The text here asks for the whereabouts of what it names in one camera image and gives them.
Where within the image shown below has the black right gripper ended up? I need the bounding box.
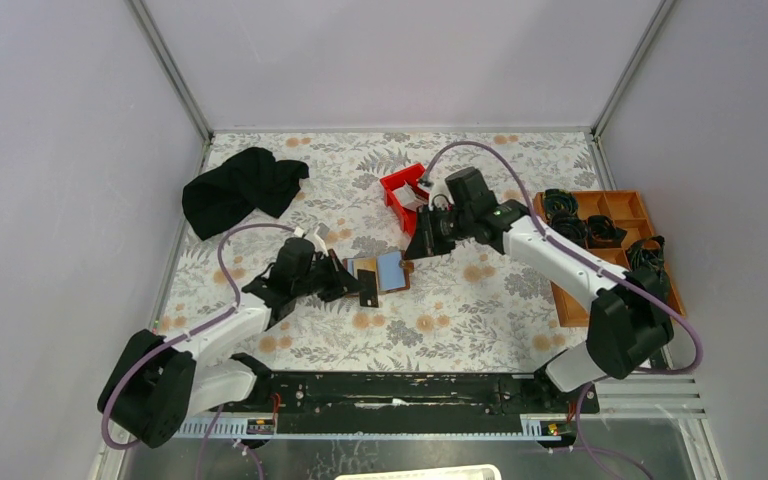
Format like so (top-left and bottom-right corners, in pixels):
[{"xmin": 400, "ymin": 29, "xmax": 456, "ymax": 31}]
[{"xmin": 403, "ymin": 204, "xmax": 472, "ymax": 262}]

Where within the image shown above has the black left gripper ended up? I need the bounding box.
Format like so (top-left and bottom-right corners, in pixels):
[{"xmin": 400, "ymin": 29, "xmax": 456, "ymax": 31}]
[{"xmin": 293, "ymin": 250, "xmax": 367, "ymax": 304}]

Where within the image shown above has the gold VIP credit card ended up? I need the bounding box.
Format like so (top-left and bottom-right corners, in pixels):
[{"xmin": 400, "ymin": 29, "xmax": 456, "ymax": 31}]
[{"xmin": 350, "ymin": 257, "xmax": 379, "ymax": 282}]

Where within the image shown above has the brown leather card holder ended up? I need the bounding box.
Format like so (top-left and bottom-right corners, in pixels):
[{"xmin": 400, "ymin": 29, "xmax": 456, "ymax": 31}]
[{"xmin": 343, "ymin": 251, "xmax": 414, "ymax": 295}]

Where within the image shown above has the stack of credit cards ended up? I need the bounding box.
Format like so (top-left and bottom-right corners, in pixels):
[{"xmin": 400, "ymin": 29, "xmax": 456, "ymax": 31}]
[{"xmin": 393, "ymin": 183, "xmax": 428, "ymax": 212}]

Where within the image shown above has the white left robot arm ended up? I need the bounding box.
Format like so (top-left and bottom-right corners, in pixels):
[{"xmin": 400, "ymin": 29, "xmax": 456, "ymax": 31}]
[{"xmin": 97, "ymin": 237, "xmax": 363, "ymax": 449}]

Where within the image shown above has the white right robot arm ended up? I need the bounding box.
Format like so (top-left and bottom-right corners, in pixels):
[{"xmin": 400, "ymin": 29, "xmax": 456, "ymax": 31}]
[{"xmin": 405, "ymin": 167, "xmax": 674, "ymax": 412}]

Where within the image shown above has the red plastic bin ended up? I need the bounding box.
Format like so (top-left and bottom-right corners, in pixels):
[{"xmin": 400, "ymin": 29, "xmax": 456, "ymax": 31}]
[{"xmin": 379, "ymin": 163, "xmax": 432, "ymax": 236}]

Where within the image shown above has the floral table mat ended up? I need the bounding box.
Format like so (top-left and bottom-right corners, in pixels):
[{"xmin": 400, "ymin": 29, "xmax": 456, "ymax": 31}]
[{"xmin": 154, "ymin": 132, "xmax": 598, "ymax": 372}]

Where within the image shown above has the dark rolled tie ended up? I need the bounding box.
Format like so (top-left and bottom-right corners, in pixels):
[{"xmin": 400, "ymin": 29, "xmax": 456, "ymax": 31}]
[
  {"xmin": 586, "ymin": 215, "xmax": 627, "ymax": 249},
  {"xmin": 543, "ymin": 188, "xmax": 579, "ymax": 218},
  {"xmin": 549, "ymin": 214, "xmax": 588, "ymax": 248}
]

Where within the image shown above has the black cloth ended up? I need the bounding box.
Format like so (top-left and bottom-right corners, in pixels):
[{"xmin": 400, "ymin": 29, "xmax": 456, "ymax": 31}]
[{"xmin": 181, "ymin": 147, "xmax": 310, "ymax": 240}]

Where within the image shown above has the orange compartment tray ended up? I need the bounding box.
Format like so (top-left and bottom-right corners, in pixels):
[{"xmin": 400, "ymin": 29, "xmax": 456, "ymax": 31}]
[{"xmin": 534, "ymin": 190, "xmax": 686, "ymax": 316}]

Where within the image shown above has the dark patterned tie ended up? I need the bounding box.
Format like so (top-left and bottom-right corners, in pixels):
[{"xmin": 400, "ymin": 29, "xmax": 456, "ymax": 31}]
[{"xmin": 625, "ymin": 235, "xmax": 671, "ymax": 290}]

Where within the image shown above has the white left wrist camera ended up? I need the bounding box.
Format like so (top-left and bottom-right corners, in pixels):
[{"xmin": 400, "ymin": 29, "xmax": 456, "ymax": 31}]
[{"xmin": 293, "ymin": 224, "xmax": 328, "ymax": 254}]

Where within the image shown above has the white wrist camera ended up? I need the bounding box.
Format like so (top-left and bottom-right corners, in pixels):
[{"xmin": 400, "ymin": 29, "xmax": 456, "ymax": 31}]
[
  {"xmin": 293, "ymin": 224, "xmax": 328, "ymax": 254},
  {"xmin": 428, "ymin": 181, "xmax": 453, "ymax": 209}
]

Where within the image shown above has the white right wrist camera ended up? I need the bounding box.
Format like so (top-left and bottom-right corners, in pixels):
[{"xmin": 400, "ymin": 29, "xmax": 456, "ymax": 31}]
[{"xmin": 428, "ymin": 181, "xmax": 453, "ymax": 209}]

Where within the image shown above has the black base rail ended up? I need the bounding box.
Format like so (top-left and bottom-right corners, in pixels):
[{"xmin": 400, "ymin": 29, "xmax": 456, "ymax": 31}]
[{"xmin": 224, "ymin": 371, "xmax": 599, "ymax": 436}]

